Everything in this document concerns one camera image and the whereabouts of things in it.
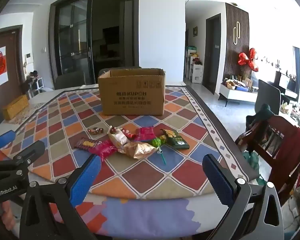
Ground brown cardboard box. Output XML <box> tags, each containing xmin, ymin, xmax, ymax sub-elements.
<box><xmin>98</xmin><ymin>68</ymin><xmax>166</xmax><ymax>117</ymax></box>

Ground brown entrance door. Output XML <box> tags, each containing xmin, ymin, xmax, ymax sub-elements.
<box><xmin>0</xmin><ymin>25</ymin><xmax>24</xmax><ymax>125</ymax></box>

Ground white low cabinet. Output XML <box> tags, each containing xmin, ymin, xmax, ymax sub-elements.
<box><xmin>219</xmin><ymin>83</ymin><xmax>258</xmax><ymax>104</ymax></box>

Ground dark green snack packet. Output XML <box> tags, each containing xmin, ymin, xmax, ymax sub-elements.
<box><xmin>161</xmin><ymin>129</ymin><xmax>190</xmax><ymax>150</ymax></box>

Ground dark slatted wall panel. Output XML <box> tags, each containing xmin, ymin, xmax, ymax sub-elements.
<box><xmin>224</xmin><ymin>2</ymin><xmax>250</xmax><ymax>85</ymax></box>

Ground glass sliding door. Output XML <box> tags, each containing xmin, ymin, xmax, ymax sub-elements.
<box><xmin>50</xmin><ymin>0</ymin><xmax>93</xmax><ymax>83</ymax></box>

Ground red cloth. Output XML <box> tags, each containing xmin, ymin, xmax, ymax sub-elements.
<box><xmin>277</xmin><ymin>127</ymin><xmax>300</xmax><ymax>188</ymax></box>

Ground gold foil snack packet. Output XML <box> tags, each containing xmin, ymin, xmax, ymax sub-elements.
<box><xmin>119</xmin><ymin>141</ymin><xmax>159</xmax><ymax>160</ymax></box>

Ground red and white door poster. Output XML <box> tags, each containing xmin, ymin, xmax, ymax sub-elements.
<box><xmin>0</xmin><ymin>46</ymin><xmax>9</xmax><ymax>88</ymax></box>

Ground green lollipop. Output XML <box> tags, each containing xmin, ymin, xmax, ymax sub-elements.
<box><xmin>150</xmin><ymin>137</ymin><xmax>168</xmax><ymax>165</ymax></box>

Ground red wooden chair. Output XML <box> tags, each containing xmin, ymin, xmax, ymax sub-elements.
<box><xmin>235</xmin><ymin>115</ymin><xmax>300</xmax><ymax>200</ymax></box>

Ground red bow decoration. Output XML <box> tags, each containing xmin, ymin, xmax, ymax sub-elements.
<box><xmin>237</xmin><ymin>48</ymin><xmax>259</xmax><ymax>72</ymax></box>

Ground dark interior door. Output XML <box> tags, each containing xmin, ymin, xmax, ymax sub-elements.
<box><xmin>205</xmin><ymin>14</ymin><xmax>222</xmax><ymax>94</ymax></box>

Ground white shelf unit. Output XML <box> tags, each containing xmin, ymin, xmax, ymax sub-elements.
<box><xmin>186</xmin><ymin>46</ymin><xmax>203</xmax><ymax>83</ymax></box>

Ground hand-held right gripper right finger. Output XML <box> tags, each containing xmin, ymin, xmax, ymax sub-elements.
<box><xmin>202</xmin><ymin>154</ymin><xmax>285</xmax><ymax>240</ymax></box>

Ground beige snack packet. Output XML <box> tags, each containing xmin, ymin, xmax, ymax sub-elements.
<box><xmin>107</xmin><ymin>126</ymin><xmax>130</xmax><ymax>153</ymax></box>

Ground colourful checkered table mat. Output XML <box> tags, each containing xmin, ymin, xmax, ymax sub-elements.
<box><xmin>0</xmin><ymin>85</ymin><xmax>237</xmax><ymax>200</ymax></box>

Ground dark bundle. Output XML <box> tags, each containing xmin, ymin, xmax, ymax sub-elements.
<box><xmin>26</xmin><ymin>70</ymin><xmax>39</xmax><ymax>90</ymax></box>

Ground pink biscuit-print snack packet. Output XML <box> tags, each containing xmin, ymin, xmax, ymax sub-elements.
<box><xmin>74</xmin><ymin>137</ymin><xmax>118</xmax><ymax>162</ymax></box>

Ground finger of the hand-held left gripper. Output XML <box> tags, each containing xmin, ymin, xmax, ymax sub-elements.
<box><xmin>0</xmin><ymin>140</ymin><xmax>46</xmax><ymax>178</ymax></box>
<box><xmin>0</xmin><ymin>131</ymin><xmax>16</xmax><ymax>155</ymax></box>

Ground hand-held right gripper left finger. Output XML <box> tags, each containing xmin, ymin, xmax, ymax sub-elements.
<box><xmin>19</xmin><ymin>154</ymin><xmax>102</xmax><ymax>240</ymax></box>

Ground grey chair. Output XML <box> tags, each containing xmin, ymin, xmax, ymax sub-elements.
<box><xmin>254</xmin><ymin>79</ymin><xmax>282</xmax><ymax>115</ymax></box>

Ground person's left hand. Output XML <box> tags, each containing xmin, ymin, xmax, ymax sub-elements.
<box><xmin>1</xmin><ymin>201</ymin><xmax>17</xmax><ymax>230</ymax></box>

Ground dark green cloth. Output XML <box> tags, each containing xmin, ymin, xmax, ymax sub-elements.
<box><xmin>255</xmin><ymin>104</ymin><xmax>275</xmax><ymax>120</ymax></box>

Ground green bag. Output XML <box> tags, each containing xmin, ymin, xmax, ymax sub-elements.
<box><xmin>242</xmin><ymin>152</ymin><xmax>260</xmax><ymax>178</ymax></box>

